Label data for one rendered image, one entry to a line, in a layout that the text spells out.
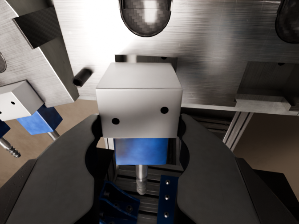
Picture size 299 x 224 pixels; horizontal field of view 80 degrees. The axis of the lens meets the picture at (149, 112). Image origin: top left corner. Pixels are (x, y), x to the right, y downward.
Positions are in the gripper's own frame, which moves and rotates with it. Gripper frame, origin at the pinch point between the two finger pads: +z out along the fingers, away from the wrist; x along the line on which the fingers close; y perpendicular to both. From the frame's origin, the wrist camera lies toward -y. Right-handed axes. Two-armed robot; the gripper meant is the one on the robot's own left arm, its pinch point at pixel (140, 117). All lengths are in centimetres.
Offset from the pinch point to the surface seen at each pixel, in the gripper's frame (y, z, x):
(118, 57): -2.4, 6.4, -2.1
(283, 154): 94, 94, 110
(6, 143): 14.2, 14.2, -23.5
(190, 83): -0.5, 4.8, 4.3
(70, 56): -2.5, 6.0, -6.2
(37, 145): 111, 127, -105
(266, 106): 6.1, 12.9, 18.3
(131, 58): -1.9, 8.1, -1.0
